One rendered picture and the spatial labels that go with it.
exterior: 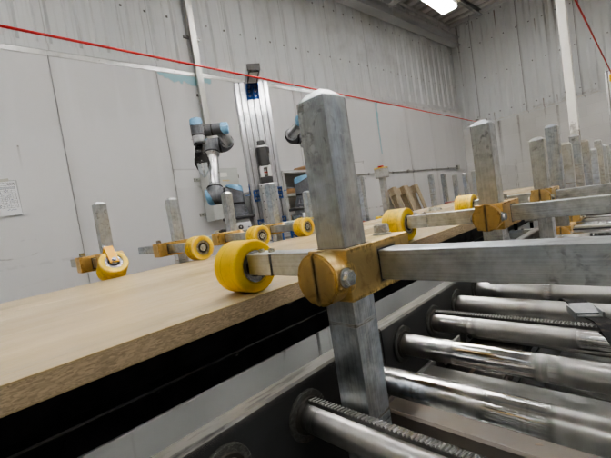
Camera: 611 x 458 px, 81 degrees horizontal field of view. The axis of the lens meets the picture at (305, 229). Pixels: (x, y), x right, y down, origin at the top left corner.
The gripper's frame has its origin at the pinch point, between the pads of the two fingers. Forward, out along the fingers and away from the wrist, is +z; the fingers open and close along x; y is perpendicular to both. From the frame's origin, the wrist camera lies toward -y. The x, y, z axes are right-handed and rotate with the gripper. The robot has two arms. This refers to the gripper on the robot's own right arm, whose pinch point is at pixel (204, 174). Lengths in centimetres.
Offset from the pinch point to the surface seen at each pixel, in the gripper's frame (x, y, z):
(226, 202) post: -11, -71, 22
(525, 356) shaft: -41, -194, 50
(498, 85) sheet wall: -661, 500, -186
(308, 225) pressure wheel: -43, -79, 37
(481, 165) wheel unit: -60, -167, 27
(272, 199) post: -32, -57, 23
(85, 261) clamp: 35, -103, 36
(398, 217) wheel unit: -50, -149, 35
